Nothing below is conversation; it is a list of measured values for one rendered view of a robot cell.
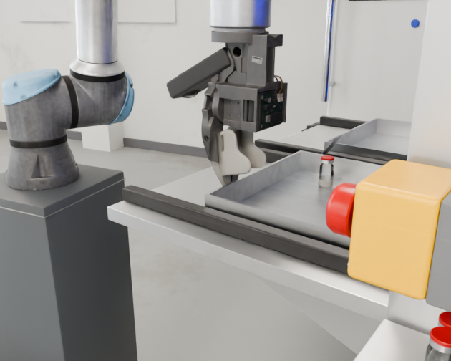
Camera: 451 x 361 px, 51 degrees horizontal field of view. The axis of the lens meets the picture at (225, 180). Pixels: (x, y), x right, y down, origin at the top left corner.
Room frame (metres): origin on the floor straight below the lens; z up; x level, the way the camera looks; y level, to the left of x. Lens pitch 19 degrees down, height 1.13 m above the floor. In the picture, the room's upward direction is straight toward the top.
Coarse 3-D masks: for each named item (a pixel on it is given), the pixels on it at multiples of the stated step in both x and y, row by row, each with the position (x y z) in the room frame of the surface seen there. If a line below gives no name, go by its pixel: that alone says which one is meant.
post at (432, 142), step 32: (448, 0) 0.35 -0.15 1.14; (448, 32) 0.35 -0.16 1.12; (448, 64) 0.35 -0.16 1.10; (416, 96) 0.36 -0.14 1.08; (448, 96) 0.35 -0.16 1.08; (416, 128) 0.36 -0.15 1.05; (448, 128) 0.34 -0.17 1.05; (416, 160) 0.36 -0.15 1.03; (448, 160) 0.34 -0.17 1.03; (416, 320) 0.35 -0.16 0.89
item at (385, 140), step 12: (372, 120) 1.02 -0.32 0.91; (384, 120) 1.03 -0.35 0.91; (396, 120) 1.02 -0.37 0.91; (348, 132) 0.92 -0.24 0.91; (360, 132) 0.97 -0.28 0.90; (372, 132) 1.02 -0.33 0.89; (384, 132) 1.03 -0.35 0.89; (396, 132) 1.02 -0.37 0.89; (408, 132) 1.00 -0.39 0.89; (324, 144) 0.84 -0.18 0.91; (336, 144) 0.83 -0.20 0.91; (348, 144) 0.92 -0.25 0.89; (360, 144) 0.94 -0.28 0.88; (372, 144) 0.94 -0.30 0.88; (384, 144) 0.94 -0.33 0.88; (396, 144) 0.94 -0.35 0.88; (408, 144) 0.94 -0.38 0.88; (360, 156) 0.80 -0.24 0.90; (372, 156) 0.79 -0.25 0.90; (384, 156) 0.77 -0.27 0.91; (396, 156) 0.76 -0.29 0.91
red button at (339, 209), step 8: (344, 184) 0.33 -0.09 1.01; (352, 184) 0.33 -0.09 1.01; (336, 192) 0.32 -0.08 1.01; (344, 192) 0.32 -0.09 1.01; (352, 192) 0.32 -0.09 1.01; (328, 200) 0.33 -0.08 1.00; (336, 200) 0.32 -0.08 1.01; (344, 200) 0.32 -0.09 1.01; (352, 200) 0.32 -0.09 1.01; (328, 208) 0.32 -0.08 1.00; (336, 208) 0.32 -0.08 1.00; (344, 208) 0.31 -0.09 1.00; (352, 208) 0.32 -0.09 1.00; (328, 216) 0.32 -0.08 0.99; (336, 216) 0.31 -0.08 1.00; (344, 216) 0.31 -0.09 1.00; (352, 216) 0.32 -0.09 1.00; (328, 224) 0.32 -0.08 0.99; (336, 224) 0.32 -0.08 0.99; (344, 224) 0.31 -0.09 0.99; (336, 232) 0.32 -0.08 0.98; (344, 232) 0.31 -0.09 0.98
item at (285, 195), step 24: (264, 168) 0.68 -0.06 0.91; (288, 168) 0.74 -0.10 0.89; (312, 168) 0.76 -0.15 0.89; (336, 168) 0.74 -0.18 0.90; (360, 168) 0.71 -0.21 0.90; (216, 192) 0.59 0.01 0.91; (240, 192) 0.63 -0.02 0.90; (264, 192) 0.67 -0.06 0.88; (288, 192) 0.67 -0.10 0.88; (312, 192) 0.67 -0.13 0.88; (240, 216) 0.54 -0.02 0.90; (264, 216) 0.52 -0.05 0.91; (288, 216) 0.50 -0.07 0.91; (312, 216) 0.58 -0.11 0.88; (336, 240) 0.46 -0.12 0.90
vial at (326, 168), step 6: (324, 162) 0.69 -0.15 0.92; (330, 162) 0.69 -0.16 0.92; (324, 168) 0.69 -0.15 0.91; (330, 168) 0.69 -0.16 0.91; (324, 174) 0.69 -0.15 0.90; (330, 174) 0.69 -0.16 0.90; (324, 180) 0.69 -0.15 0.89; (330, 180) 0.69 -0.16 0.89; (324, 186) 0.69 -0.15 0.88; (330, 186) 0.69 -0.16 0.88
